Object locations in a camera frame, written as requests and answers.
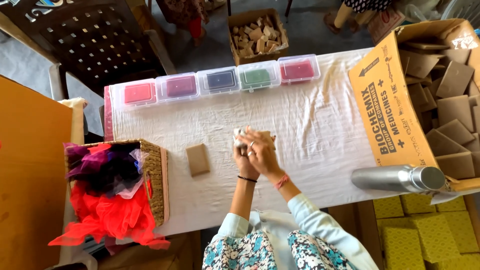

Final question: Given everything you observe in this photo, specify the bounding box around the person's left hand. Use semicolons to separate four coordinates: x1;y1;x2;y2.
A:
232;144;260;181

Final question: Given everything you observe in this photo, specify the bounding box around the person's right hand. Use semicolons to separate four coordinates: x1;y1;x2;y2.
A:
239;128;290;187

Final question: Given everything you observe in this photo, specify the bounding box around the white net fabric piece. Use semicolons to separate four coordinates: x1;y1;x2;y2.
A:
233;127;249;148

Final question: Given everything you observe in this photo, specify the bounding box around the brown cardboard soap box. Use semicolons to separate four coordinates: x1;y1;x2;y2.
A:
185;143;211;177

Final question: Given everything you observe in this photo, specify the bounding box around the pink wrist thread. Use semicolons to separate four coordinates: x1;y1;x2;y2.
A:
273;172;291;190

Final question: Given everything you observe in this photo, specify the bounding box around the white table cloth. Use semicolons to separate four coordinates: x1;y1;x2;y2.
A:
104;47;480;237

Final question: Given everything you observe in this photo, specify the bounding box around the clear box with green pad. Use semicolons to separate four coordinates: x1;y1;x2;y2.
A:
237;60;282;92

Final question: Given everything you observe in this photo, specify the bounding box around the clear box with blue pad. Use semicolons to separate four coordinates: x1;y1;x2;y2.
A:
196;66;241;97

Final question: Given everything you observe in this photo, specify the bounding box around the woven wicker basket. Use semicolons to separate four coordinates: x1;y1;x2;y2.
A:
65;138;170;228

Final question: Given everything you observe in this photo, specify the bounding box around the clear box with red pad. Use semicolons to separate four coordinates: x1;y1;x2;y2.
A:
277;54;322;86

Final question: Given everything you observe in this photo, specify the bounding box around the clear box with purple pad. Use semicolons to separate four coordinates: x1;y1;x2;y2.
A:
155;72;200;104

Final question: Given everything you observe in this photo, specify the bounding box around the person's floral dress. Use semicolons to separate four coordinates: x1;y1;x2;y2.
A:
202;229;361;270

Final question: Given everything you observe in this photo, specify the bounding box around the person's light blue jacket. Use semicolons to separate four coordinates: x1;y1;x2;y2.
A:
209;193;380;270

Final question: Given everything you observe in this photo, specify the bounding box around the carton of wooden blocks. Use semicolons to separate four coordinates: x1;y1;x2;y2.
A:
227;8;290;67

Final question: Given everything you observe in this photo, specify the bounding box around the clear box with pink pad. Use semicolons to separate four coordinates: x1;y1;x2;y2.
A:
114;78;158;112

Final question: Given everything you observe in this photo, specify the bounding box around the large printed cardboard carton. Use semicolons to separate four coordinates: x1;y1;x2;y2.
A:
348;19;480;192

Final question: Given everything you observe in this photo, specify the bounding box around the steel water bottle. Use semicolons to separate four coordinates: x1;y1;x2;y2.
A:
350;164;446;194

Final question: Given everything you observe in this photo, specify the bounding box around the pile of coloured net fabric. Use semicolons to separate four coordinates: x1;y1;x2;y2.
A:
48;142;172;251

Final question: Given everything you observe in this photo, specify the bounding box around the printed cardboard sheet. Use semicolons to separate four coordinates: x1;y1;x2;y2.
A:
367;7;406;46

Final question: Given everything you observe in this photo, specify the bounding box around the dark brown plastic chair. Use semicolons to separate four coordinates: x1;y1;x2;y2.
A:
0;0;178;101

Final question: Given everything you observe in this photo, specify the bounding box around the stack of yellow boxes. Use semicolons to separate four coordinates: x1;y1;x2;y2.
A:
373;193;480;270

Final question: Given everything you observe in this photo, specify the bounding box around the heap of brown cardboard boxes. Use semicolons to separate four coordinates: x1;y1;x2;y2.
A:
399;41;480;181

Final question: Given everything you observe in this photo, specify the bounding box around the orange wooden board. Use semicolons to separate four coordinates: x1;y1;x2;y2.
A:
0;74;74;270

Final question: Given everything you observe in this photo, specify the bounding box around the white plastic chair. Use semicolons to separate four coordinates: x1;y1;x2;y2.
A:
440;0;480;31

